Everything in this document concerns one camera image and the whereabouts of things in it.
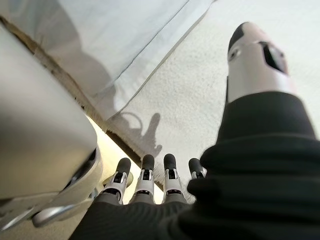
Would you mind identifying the white duvet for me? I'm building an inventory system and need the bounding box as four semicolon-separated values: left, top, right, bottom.
0;0;216;119

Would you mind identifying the silver right robot leg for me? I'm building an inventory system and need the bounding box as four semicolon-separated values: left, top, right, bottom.
0;24;134;232

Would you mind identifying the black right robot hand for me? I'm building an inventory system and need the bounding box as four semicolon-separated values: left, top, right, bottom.
69;21;320;240

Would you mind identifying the brown upholstered bed frame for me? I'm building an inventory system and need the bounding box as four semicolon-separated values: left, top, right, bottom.
0;16;161;191

